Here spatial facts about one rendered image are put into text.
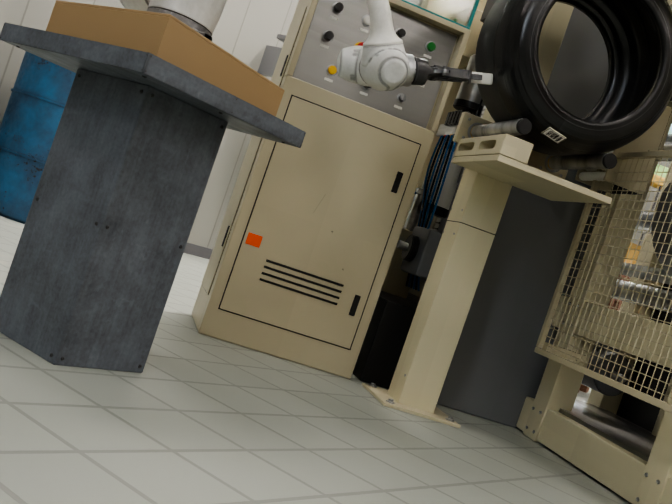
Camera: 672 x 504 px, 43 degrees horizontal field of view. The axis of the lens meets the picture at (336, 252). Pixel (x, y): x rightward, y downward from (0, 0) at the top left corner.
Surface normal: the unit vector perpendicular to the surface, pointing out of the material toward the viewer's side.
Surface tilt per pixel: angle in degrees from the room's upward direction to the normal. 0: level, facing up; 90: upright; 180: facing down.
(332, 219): 90
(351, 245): 90
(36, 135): 90
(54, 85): 90
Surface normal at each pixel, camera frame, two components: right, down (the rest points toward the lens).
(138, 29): -0.55, -0.18
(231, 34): 0.76, 0.27
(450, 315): 0.22, 0.08
